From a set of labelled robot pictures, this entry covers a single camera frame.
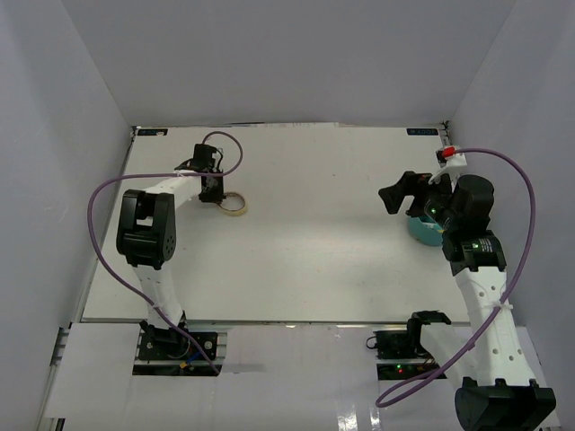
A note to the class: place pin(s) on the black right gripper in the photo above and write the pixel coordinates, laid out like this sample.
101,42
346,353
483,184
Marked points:
410,184

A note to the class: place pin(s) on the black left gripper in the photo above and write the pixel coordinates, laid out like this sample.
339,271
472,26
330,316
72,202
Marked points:
216,197

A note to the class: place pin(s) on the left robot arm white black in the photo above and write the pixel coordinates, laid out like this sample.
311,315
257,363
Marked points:
146,237

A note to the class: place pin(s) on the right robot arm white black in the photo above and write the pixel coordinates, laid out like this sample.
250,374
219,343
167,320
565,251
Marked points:
495,387

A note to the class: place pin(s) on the beige tape roll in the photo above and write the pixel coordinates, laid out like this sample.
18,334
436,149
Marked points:
233,204

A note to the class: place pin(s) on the teal round organizer container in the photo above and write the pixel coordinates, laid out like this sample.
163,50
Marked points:
425,231

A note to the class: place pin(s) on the right blue corner label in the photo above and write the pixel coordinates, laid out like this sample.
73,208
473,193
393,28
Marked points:
422,131

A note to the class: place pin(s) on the blue corner label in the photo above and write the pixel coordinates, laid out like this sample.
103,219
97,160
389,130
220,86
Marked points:
422,131
152,131

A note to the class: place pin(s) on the left blue corner label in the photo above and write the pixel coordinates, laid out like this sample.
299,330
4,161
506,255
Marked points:
152,131

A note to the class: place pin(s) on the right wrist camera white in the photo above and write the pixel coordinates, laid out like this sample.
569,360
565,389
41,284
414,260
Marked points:
451,163

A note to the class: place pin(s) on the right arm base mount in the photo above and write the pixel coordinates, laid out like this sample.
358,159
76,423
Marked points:
399,353

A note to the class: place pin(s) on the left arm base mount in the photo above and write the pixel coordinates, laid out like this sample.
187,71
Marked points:
167,353

